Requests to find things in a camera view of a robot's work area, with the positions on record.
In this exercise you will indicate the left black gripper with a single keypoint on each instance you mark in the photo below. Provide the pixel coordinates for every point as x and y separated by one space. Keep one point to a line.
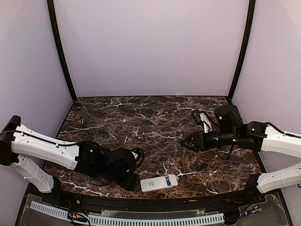
130 183

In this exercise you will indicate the black front rail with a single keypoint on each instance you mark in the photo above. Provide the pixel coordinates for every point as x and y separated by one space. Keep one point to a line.
90 203

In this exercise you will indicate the white remote control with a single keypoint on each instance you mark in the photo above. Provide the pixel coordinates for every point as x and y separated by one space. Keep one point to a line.
153 184

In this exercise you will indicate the blue battery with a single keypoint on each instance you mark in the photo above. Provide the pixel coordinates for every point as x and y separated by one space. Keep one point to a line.
168 181

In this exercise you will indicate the black frame post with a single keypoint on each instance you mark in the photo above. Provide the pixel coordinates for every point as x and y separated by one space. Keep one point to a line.
243 49
59 48

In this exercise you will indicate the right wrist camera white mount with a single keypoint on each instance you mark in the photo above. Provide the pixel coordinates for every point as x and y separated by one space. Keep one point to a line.
203 119

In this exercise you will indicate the white battery cover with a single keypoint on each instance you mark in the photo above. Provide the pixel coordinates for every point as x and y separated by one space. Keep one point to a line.
173 179

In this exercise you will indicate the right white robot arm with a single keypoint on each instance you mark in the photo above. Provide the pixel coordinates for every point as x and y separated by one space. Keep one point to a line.
256 136

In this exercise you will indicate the small circuit board with wires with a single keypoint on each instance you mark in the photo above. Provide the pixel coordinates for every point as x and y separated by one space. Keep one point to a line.
76 217

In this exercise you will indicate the white slotted cable duct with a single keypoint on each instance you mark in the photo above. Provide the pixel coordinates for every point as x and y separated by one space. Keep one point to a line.
121 218

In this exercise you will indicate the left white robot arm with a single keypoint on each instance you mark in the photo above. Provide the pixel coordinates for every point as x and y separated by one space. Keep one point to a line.
19 143

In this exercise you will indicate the left black frame post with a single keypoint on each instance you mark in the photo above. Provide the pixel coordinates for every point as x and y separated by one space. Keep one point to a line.
59 48

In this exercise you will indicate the right black frame post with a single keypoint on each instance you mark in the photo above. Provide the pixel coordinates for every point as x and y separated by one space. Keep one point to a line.
243 49

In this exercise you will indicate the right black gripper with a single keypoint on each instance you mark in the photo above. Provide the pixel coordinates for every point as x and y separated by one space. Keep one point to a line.
195 136

